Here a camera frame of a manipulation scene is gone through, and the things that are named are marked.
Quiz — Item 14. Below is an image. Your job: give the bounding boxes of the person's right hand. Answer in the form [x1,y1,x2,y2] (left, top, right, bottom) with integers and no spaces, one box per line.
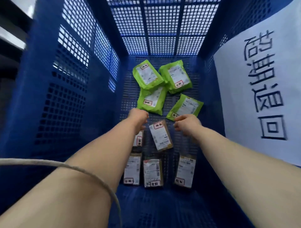
[173,114,203,138]

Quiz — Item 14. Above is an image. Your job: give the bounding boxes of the large blue plastic mesh crate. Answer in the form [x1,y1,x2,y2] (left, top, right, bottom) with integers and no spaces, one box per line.
[0,0,301,228]

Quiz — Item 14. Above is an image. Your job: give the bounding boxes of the white paper sign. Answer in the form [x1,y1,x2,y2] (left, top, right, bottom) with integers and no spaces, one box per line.
[213,0,301,167]

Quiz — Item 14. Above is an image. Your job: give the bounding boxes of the person's right forearm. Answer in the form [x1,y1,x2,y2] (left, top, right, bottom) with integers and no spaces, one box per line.
[191,124,301,228]

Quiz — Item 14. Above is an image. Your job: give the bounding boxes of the person's left forearm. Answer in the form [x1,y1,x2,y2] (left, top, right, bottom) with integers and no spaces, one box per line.
[0,116,140,228]

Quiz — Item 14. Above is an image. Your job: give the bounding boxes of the brown labelled cardboard box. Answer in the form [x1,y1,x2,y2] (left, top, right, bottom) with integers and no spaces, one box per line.
[149,120,174,152]
[123,153,142,186]
[143,159,164,188]
[133,130,144,148]
[174,155,197,189]

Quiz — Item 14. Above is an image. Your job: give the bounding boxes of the green mailer packet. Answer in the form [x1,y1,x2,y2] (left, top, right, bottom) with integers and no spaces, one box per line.
[166,94,204,122]
[158,60,193,94]
[137,87,168,116]
[132,59,168,90]

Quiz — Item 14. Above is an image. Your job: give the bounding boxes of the beige cord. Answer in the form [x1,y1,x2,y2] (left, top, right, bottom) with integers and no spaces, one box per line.
[0,158,123,228]

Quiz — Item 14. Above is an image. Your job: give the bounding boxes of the grey shelving unit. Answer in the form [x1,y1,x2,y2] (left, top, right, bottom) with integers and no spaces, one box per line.
[0,0,36,79]

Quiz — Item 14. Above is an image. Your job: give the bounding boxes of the person's left hand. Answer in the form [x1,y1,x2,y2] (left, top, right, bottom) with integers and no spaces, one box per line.
[128,108,150,135]

